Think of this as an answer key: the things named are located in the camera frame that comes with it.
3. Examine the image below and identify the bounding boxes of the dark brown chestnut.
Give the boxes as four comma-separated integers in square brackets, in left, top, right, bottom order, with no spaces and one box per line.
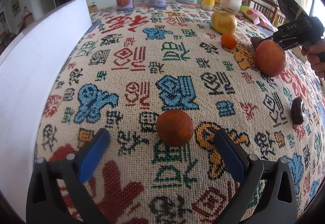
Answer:
[291,97,305,125]

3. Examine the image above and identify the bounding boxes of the right hand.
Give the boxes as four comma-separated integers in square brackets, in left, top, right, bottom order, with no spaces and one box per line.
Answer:
[302,39,325,78]

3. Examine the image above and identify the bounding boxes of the patterned woven tablecloth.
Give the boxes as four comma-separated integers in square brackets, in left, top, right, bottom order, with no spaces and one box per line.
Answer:
[35,3,324,223]

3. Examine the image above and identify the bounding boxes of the wooden chair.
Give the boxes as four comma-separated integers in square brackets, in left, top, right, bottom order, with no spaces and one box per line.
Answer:
[248,0,288,26]

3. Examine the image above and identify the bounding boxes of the white foam board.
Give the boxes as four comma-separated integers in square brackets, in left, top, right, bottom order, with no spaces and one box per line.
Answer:
[1,0,92,220]

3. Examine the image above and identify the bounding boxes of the large red apple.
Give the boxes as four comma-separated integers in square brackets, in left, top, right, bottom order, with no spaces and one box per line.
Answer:
[255,39,286,77]

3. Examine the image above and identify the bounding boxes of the pink green plush toy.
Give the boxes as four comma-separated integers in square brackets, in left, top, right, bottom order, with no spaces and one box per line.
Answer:
[240,5,277,32]

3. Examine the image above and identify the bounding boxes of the small yellow lid jar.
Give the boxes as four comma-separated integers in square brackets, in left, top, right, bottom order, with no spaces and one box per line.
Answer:
[202,0,215,11]

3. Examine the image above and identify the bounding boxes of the small orange tangerine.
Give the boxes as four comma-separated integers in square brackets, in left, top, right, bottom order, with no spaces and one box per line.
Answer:
[220,34,237,49]

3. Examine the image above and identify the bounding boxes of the dark orange tangerine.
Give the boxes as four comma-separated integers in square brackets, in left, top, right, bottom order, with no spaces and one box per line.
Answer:
[156,109,194,147]

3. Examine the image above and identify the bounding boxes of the yellow pear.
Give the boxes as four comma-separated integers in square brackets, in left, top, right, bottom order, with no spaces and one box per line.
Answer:
[211,11,237,35]

